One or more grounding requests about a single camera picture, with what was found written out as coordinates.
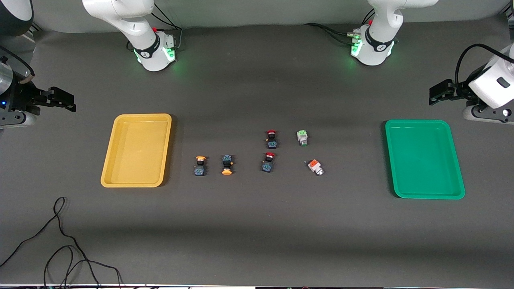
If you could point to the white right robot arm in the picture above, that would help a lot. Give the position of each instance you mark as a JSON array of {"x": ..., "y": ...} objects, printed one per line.
[{"x": 120, "y": 12}]

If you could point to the aluminium frame rail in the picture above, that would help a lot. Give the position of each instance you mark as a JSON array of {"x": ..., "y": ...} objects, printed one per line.
[{"x": 35, "y": 27}]

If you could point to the green plastic tray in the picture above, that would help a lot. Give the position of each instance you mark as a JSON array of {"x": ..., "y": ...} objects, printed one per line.
[{"x": 425, "y": 160}]

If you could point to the green white push button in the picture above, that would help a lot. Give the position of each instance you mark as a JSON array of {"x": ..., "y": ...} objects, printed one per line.
[{"x": 302, "y": 137}]

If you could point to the yellow plastic tray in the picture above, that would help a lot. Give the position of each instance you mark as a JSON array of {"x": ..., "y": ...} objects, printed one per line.
[{"x": 136, "y": 152}]

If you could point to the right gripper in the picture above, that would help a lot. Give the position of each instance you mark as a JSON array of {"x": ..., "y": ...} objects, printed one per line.
[{"x": 21, "y": 97}]

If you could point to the dark grey table cloth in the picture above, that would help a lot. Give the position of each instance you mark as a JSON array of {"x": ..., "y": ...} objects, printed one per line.
[{"x": 257, "y": 241}]

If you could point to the yellow push button switch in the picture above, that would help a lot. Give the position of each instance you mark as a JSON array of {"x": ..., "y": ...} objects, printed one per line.
[
  {"x": 200, "y": 170},
  {"x": 227, "y": 161}
]

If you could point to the orange white push button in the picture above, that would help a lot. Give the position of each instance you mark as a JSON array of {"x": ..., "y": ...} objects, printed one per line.
[{"x": 315, "y": 166}]

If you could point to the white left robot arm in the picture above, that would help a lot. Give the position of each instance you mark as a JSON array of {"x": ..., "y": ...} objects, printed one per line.
[{"x": 381, "y": 44}]

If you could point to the red push button switch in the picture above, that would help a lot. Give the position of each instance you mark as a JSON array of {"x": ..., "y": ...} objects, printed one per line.
[
  {"x": 272, "y": 141},
  {"x": 268, "y": 164}
]

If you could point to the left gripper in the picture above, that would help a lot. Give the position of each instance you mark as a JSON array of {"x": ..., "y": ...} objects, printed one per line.
[{"x": 459, "y": 90}]

